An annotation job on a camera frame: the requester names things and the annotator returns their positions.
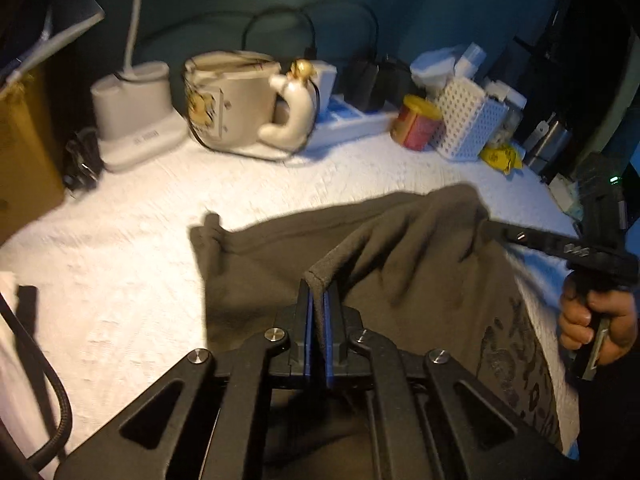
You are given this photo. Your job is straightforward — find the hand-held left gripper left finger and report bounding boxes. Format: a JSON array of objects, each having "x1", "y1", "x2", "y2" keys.
[{"x1": 54, "y1": 280, "x2": 317, "y2": 480}]

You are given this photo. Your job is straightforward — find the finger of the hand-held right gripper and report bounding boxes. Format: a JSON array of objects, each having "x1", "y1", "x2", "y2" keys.
[{"x1": 482, "y1": 220, "x2": 592, "y2": 262}]

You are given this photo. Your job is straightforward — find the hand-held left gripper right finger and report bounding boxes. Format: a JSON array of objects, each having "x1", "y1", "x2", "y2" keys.
[{"x1": 316, "y1": 280, "x2": 591, "y2": 480}]

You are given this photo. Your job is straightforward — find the brown t-shirt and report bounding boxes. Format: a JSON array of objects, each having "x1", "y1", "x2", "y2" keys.
[{"x1": 189, "y1": 183, "x2": 576, "y2": 480}]

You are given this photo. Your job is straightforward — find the person's right hand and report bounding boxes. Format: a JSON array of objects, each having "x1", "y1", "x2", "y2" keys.
[{"x1": 557, "y1": 275, "x2": 640, "y2": 368}]

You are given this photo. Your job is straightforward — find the yellow tissue box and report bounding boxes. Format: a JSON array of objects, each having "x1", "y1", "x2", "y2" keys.
[{"x1": 547, "y1": 175, "x2": 586, "y2": 221}]

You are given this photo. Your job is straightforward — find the yellow snack packet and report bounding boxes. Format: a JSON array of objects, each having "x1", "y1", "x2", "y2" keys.
[{"x1": 480, "y1": 142, "x2": 526, "y2": 175}]

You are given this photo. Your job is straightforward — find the steel tumbler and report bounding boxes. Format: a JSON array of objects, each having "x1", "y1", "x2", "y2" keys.
[{"x1": 522, "y1": 112, "x2": 573, "y2": 176}]

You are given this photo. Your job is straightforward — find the white paper tag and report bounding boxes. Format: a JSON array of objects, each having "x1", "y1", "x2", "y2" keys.
[{"x1": 527, "y1": 120, "x2": 551, "y2": 146}]

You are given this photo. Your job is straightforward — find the clear jar white lid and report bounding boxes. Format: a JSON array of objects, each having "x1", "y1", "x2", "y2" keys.
[{"x1": 487, "y1": 80, "x2": 528, "y2": 148}]

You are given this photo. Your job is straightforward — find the white perforated basket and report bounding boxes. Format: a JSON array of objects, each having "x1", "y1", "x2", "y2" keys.
[{"x1": 434, "y1": 77, "x2": 506, "y2": 162}]

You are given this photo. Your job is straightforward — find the red can yellow lid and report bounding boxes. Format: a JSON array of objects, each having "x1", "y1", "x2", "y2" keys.
[{"x1": 390, "y1": 94, "x2": 445, "y2": 152}]

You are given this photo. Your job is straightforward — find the white spray bottle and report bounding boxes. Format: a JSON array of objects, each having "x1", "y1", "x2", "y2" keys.
[{"x1": 452, "y1": 42, "x2": 488, "y2": 81}]

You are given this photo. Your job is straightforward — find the white power strip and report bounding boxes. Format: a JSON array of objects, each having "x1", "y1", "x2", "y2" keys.
[{"x1": 305, "y1": 92, "x2": 401, "y2": 153}]

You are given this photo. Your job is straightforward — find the black charger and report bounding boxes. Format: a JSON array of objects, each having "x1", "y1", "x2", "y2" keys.
[
  {"x1": 345, "y1": 55, "x2": 381, "y2": 111},
  {"x1": 380, "y1": 57, "x2": 413, "y2": 103}
]

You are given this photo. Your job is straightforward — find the cream printed mug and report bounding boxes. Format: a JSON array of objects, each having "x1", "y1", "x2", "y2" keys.
[{"x1": 181, "y1": 50, "x2": 318, "y2": 161}]

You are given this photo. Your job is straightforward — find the white charger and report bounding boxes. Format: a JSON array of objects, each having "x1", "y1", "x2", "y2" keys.
[{"x1": 310, "y1": 60, "x2": 338, "y2": 111}]

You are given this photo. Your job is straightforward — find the black binder clips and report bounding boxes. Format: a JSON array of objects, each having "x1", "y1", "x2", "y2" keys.
[{"x1": 65, "y1": 127, "x2": 103, "y2": 191}]

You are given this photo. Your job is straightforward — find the white desk lamp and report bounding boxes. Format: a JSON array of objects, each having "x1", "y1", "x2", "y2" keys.
[{"x1": 90, "y1": 0, "x2": 190, "y2": 173}]

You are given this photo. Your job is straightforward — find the cardboard box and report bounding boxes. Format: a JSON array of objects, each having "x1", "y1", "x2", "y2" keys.
[{"x1": 0, "y1": 67, "x2": 68, "y2": 246}]

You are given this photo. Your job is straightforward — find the black braided cable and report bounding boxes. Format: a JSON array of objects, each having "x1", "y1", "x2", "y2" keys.
[{"x1": 0, "y1": 290, "x2": 75, "y2": 466}]

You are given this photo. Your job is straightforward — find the black charger cable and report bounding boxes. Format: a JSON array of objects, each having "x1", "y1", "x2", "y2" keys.
[
  {"x1": 300, "y1": 0, "x2": 381, "y2": 61},
  {"x1": 242, "y1": 7, "x2": 318, "y2": 61}
]

